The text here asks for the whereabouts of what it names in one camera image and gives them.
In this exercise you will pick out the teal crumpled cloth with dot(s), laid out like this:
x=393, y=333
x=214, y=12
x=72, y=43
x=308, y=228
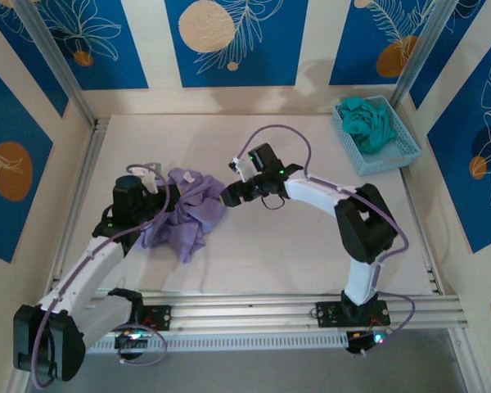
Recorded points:
x=366, y=123

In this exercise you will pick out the purple t-shirt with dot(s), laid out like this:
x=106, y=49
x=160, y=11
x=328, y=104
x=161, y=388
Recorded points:
x=188, y=213

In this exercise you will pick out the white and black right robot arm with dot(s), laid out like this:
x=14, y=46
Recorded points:
x=311, y=192

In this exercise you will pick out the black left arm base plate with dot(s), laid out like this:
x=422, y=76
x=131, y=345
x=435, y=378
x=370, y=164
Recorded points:
x=157, y=317

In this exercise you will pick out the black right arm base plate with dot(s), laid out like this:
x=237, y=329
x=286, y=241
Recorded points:
x=329, y=314

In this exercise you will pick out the light blue perforated plastic basket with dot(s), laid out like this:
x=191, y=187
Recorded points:
x=401, y=143

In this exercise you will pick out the aluminium table side rail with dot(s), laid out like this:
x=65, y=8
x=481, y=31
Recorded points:
x=84, y=184
x=427, y=254

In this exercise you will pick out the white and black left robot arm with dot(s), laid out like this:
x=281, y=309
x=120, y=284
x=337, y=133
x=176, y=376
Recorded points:
x=90, y=270

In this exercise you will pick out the black controller board with lights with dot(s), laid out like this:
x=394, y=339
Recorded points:
x=364, y=341
x=131, y=341

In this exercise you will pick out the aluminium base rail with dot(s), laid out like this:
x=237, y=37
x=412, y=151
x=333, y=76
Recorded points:
x=249, y=311

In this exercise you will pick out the aluminium frame post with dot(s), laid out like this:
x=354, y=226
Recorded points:
x=57, y=61
x=420, y=53

